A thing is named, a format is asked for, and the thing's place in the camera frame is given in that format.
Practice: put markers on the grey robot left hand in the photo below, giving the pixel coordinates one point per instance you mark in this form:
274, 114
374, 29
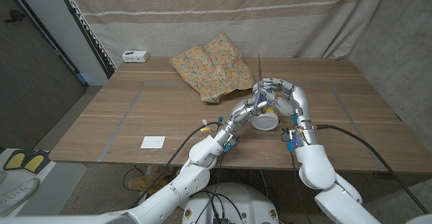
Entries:
243, 111

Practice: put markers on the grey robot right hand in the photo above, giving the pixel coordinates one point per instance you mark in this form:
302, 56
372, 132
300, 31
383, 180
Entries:
303, 106

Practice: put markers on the grey scissors with tan grips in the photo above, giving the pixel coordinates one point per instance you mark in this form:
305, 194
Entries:
259, 70

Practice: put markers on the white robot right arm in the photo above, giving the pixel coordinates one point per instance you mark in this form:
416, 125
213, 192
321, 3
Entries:
317, 166

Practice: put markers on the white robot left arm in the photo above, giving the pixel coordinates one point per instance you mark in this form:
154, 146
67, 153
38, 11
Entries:
175, 190

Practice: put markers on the crumpled brown paper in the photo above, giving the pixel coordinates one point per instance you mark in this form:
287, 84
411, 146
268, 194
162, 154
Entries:
141, 183

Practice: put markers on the white yellow wipes canister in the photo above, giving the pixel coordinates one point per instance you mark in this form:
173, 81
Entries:
266, 122

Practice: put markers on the floral patterned cloth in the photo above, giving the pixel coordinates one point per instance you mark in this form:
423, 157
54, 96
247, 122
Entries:
212, 65

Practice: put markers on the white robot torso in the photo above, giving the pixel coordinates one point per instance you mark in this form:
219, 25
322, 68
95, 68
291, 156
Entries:
249, 200

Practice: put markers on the white paper slip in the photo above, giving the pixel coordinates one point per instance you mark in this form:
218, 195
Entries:
153, 142

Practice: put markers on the beige striped curtain backdrop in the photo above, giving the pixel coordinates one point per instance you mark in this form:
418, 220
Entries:
236, 15

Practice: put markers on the white power strip box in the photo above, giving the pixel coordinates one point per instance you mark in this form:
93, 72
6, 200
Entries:
135, 56

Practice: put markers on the yellow black foot pad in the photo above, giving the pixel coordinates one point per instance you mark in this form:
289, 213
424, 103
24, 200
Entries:
38, 160
15, 161

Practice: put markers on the dark grey door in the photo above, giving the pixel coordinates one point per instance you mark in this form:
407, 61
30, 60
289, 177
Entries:
33, 82

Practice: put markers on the white sneaker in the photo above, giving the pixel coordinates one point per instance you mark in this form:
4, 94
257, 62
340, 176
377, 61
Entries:
18, 193

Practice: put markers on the perforated metal rail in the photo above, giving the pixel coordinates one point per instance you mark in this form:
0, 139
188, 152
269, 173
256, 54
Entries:
88, 35

